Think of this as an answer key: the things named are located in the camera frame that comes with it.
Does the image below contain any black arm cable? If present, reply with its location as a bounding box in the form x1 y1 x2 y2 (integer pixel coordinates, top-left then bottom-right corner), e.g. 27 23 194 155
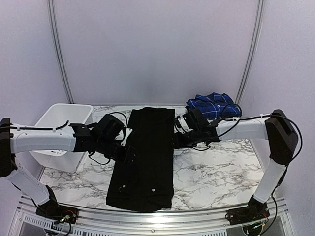
191 103 303 160
9 112 128 165

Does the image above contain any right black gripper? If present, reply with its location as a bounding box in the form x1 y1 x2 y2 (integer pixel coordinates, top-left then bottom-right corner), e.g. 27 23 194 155
169 128 202 149

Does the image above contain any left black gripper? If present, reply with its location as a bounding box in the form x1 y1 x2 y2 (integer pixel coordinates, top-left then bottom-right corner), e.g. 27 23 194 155
96 136 141 165

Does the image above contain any black long sleeve shirt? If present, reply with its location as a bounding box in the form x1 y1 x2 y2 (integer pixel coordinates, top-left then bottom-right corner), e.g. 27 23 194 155
106 107 175 212

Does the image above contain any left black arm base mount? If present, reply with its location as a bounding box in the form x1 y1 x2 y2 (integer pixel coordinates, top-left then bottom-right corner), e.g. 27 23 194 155
36 203 78 224

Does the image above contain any left aluminium wall profile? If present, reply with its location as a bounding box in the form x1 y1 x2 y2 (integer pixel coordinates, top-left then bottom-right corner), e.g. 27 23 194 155
47 0 74 104

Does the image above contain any right aluminium wall profile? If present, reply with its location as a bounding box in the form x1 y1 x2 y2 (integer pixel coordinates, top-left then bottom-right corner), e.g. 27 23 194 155
235 0 265 105

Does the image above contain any aluminium wall profile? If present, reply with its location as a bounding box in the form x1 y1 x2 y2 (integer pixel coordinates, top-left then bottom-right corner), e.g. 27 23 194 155
235 0 265 105
47 0 74 104

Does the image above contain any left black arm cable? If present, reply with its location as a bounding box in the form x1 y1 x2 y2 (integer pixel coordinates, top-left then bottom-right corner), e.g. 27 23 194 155
9 112 128 165

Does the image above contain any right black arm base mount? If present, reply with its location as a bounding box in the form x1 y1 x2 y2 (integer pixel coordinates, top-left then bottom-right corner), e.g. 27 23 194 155
225 204 270 225

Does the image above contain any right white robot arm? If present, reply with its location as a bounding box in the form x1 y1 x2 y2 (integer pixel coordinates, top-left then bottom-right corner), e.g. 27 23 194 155
174 109 303 220

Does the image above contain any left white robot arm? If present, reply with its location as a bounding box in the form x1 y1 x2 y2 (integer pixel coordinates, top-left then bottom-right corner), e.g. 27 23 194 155
0 114 137 219

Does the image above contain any white plastic laundry basket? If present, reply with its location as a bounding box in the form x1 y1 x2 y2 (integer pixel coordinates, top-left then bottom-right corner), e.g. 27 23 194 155
30 103 93 173

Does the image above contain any blue plaid folded shirt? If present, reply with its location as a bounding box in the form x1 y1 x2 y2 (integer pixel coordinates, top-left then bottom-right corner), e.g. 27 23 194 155
186 92 242 119

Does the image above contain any aluminium table front rail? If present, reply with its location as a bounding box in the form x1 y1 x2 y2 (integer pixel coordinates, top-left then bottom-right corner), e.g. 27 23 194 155
8 196 296 236

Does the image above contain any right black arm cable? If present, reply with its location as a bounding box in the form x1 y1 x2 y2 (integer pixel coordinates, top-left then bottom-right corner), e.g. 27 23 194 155
191 103 303 160

